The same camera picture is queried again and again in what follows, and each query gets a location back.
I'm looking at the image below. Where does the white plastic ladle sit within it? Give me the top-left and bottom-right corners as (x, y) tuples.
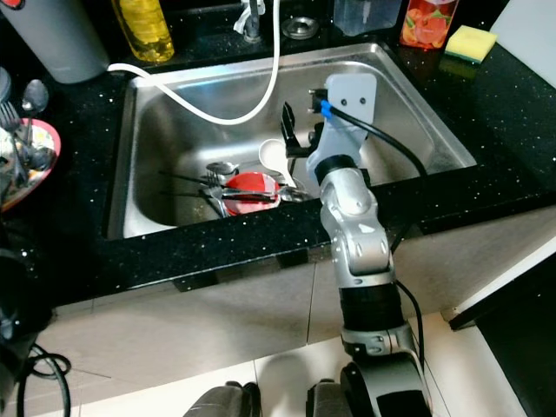
(258, 139), (301, 189)

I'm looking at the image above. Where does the red bowl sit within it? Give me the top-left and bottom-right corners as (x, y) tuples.
(222, 171), (284, 217)

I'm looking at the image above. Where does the small steel spoon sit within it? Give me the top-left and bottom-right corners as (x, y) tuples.
(207, 162), (239, 177)

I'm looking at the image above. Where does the stainless steel sink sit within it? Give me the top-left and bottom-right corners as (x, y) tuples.
(108, 43), (478, 241)

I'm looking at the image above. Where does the metal faucet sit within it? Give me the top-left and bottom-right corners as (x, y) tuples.
(233, 0), (267, 44)

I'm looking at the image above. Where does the clear plastic container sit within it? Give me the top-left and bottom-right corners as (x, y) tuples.
(332, 0), (404, 38)

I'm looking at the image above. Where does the red fruit print bottle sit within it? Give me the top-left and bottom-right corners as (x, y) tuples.
(399, 0), (460, 50)

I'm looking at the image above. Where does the yellow dish soap bottle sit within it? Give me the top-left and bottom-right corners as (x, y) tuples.
(113, 0), (176, 64)

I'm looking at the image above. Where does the yellow sponge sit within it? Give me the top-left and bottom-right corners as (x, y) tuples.
(443, 24), (499, 65)

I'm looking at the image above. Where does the steel fork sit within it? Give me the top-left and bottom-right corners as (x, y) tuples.
(0, 100), (24, 144)

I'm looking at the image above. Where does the grey cylindrical container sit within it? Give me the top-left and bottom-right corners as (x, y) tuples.
(0, 0), (112, 85)

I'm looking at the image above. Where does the lemon print plate pink rim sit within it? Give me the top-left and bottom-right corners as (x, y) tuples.
(0, 117), (62, 214)

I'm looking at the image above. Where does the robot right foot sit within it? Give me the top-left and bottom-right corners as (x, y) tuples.
(305, 378), (350, 417)

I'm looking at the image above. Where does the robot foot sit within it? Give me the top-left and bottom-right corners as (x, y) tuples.
(182, 381), (262, 417)
(305, 378), (350, 417)

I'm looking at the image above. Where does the large steel spoon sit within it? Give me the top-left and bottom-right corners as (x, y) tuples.
(19, 78), (50, 147)

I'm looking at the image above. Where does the white cutting board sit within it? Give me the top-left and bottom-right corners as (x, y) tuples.
(490, 0), (556, 46)

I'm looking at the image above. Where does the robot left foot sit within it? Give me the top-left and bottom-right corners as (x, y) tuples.
(182, 381), (262, 417)

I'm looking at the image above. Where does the white hose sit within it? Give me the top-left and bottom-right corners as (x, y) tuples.
(108, 0), (281, 128)

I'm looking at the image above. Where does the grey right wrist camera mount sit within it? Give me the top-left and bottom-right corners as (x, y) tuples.
(313, 74), (379, 170)

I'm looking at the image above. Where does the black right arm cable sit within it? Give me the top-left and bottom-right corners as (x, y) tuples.
(323, 101), (432, 179)

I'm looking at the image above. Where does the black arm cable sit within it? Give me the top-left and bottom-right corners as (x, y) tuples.
(323, 101), (432, 179)
(16, 343), (72, 417)

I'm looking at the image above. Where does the metal counter ring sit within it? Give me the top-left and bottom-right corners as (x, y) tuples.
(282, 16), (321, 42)

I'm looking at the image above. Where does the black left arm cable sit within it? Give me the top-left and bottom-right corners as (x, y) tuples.
(16, 343), (72, 417)

